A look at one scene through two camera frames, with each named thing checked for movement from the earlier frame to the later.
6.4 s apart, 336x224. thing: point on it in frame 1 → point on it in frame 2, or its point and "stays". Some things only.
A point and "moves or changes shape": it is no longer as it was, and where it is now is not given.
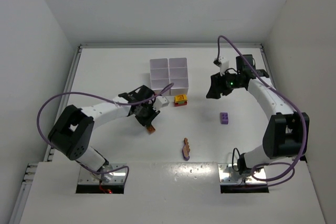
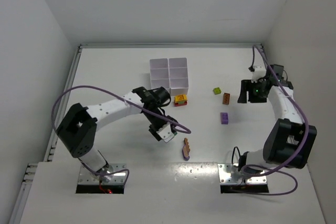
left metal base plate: x=117 y=177 stays
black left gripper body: x=146 y=120 → x=155 y=132
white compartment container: x=164 y=71 stays
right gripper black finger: x=218 y=85 → x=244 y=86
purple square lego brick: x=224 y=118 stays
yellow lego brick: x=180 y=98 stays
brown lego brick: x=150 y=129 moves or changes shape
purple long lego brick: x=187 y=158 stays
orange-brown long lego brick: x=186 y=149 stays
